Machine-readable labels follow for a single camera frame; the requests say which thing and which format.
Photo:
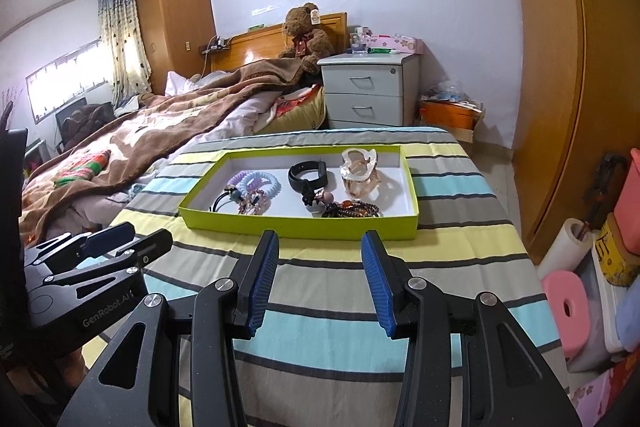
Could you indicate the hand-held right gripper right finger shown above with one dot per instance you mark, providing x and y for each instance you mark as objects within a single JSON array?
[{"x": 376, "y": 282}]

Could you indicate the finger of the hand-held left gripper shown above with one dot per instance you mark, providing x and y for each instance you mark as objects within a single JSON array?
[
  {"x": 107, "y": 235},
  {"x": 150, "y": 246}
]

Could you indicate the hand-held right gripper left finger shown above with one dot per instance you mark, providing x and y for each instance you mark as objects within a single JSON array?
[{"x": 260, "y": 282}]

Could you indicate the green cardboard box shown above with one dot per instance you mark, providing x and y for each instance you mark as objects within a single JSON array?
[{"x": 300, "y": 222}]

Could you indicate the clear pink hair claw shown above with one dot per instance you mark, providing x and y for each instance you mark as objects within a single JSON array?
[{"x": 361, "y": 177}]

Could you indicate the black wristband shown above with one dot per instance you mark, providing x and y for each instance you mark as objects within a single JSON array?
[{"x": 306, "y": 174}]

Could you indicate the striped tablecloth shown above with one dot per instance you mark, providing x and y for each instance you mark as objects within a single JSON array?
[{"x": 325, "y": 367}]

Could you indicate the dark chair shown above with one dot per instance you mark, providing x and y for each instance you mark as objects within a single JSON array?
[{"x": 82, "y": 122}]

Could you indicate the brown fleece blanket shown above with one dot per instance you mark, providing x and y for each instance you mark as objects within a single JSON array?
[{"x": 165, "y": 117}]

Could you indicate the window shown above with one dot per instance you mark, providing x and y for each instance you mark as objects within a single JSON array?
[{"x": 65, "y": 79}]

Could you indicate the olive red cushion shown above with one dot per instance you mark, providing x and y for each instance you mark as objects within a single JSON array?
[{"x": 300, "y": 109}]

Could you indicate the orange storage box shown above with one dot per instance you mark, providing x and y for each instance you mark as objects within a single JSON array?
[{"x": 447, "y": 114}]

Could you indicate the patterned curtain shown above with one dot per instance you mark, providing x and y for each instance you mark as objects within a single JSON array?
[{"x": 122, "y": 47}]

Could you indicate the white paper roll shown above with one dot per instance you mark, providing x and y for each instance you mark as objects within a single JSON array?
[{"x": 562, "y": 244}]

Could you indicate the grey nightstand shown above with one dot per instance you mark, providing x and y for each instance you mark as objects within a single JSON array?
[{"x": 367, "y": 89}]

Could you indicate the pink plastic stool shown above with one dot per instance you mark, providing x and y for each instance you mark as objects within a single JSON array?
[{"x": 567, "y": 307}]

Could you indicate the power strip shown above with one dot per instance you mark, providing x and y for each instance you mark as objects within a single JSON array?
[{"x": 216, "y": 44}]

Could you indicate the tall wooden cabinet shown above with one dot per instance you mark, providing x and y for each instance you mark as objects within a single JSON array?
[{"x": 175, "y": 22}]

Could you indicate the wooden headboard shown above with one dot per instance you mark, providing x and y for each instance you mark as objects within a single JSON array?
[{"x": 260, "y": 49}]

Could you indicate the yellow tin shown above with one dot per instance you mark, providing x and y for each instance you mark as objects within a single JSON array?
[{"x": 612, "y": 252}]

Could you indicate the pink floral box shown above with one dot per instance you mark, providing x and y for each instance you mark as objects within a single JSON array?
[{"x": 392, "y": 42}]

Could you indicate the brown teddy bear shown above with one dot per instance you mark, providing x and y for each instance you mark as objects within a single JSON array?
[{"x": 304, "y": 34}]

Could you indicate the red plastic bin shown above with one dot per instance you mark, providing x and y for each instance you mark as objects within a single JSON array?
[{"x": 629, "y": 192}]

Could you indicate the large wooden wardrobe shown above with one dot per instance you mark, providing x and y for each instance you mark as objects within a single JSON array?
[{"x": 560, "y": 72}]

